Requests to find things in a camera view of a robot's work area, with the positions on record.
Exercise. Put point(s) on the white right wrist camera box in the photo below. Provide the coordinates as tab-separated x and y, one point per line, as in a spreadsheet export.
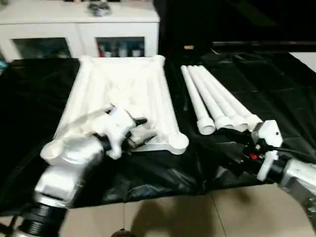
270	134

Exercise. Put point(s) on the red white ceramic figure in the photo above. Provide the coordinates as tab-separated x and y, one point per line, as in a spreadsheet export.
100	49

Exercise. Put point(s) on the white glass-door cabinet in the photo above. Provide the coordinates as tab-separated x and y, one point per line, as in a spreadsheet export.
74	27

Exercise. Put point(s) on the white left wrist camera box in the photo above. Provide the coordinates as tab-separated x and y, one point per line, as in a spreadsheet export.
116	123

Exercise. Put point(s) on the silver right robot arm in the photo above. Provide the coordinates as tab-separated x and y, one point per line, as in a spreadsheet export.
298	172

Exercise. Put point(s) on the black television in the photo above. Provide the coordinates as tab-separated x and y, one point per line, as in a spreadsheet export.
259	45

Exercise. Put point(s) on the black glossy mat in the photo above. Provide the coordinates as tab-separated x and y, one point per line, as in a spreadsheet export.
271	98

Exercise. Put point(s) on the small tan box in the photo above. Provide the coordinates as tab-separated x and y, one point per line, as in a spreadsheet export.
188	47

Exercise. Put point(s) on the patterned ceramic vase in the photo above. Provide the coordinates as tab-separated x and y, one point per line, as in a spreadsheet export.
113	50

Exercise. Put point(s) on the white plastic table top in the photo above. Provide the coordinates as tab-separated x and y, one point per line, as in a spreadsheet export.
138	81

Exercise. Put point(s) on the white plastic table leg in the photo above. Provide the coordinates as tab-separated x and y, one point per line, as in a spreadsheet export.
195	98
221	98
209	98
232	98

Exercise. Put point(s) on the white sideboard surface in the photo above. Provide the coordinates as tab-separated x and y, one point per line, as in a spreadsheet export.
304	60

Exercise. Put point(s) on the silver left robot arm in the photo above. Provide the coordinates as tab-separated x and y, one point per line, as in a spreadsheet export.
69	158

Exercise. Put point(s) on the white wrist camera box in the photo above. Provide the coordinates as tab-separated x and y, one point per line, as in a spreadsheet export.
116	123
270	134

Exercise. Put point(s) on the white ceramic jar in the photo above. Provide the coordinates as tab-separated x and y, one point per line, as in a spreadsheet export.
122	51

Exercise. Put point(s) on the grey robot foot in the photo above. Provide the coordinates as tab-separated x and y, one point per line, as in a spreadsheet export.
123	233

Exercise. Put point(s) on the small white ceramic cup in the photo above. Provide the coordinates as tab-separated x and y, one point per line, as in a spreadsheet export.
135	53

